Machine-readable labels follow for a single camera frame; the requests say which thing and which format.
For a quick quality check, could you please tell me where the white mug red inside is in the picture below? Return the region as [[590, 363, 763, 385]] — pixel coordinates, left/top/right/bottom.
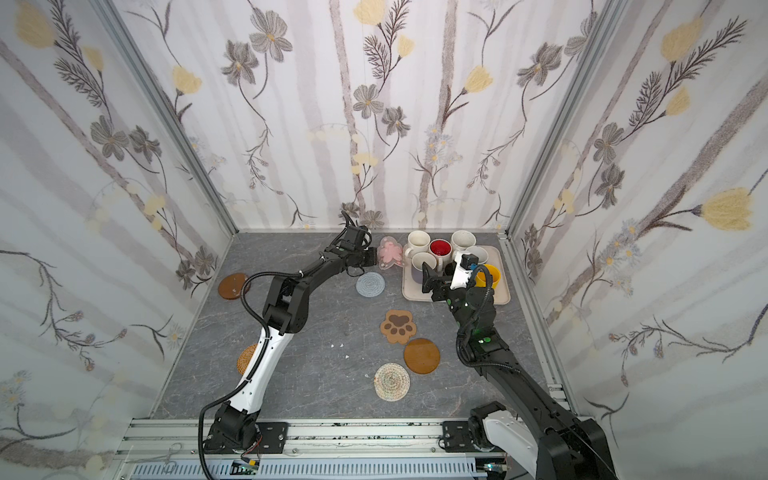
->
[[429, 239, 453, 270]]

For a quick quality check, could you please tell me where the beige serving tray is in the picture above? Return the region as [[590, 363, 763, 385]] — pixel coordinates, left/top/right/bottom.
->
[[402, 245, 511, 306]]

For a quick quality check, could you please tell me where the pink flower coaster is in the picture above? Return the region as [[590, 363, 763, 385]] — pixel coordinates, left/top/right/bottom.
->
[[377, 236, 403, 270]]

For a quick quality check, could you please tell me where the grey round felt coaster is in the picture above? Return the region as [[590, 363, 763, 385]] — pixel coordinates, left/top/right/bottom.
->
[[355, 272, 386, 298]]

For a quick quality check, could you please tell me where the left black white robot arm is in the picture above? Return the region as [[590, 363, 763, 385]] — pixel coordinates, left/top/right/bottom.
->
[[197, 219, 377, 479]]

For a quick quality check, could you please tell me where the white mug back left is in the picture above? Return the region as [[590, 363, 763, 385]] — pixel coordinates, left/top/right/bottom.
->
[[403, 230, 431, 258]]

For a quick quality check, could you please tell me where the black mug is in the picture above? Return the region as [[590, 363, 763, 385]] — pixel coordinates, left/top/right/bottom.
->
[[443, 262, 457, 277]]

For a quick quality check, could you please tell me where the rattan woven round coaster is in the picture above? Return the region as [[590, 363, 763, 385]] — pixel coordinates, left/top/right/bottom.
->
[[236, 344, 258, 375]]

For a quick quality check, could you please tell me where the woven multicolour round coaster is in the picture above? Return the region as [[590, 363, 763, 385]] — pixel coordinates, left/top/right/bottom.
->
[[374, 363, 410, 402]]

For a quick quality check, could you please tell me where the blue mug white inside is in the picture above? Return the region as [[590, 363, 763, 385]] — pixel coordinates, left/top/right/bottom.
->
[[465, 245, 489, 264]]

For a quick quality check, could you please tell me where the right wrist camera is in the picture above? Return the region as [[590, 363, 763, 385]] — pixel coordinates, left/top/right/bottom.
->
[[450, 252, 480, 290]]

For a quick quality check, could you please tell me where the brown paw print coaster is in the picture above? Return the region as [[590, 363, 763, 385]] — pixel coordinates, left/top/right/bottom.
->
[[379, 310, 418, 345]]

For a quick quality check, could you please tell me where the lavender mug white inside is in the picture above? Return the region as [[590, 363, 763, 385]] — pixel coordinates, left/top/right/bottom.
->
[[410, 251, 437, 285]]

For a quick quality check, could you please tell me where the white slotted cable duct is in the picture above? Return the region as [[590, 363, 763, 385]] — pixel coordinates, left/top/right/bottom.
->
[[130, 458, 485, 480]]

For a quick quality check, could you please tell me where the white mug back right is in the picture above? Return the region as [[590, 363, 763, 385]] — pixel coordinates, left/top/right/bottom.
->
[[450, 230, 477, 254]]

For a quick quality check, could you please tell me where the yellow mug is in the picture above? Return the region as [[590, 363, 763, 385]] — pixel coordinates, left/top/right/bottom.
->
[[475, 264, 502, 289]]

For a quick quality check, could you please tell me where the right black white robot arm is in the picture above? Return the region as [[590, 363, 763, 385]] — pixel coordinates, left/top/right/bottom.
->
[[422, 264, 618, 479]]

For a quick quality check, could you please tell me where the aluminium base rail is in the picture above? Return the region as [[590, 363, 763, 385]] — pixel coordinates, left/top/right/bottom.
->
[[111, 416, 614, 480]]

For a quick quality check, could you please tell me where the dark brown round coaster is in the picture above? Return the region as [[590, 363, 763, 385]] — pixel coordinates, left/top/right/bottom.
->
[[217, 272, 247, 300]]

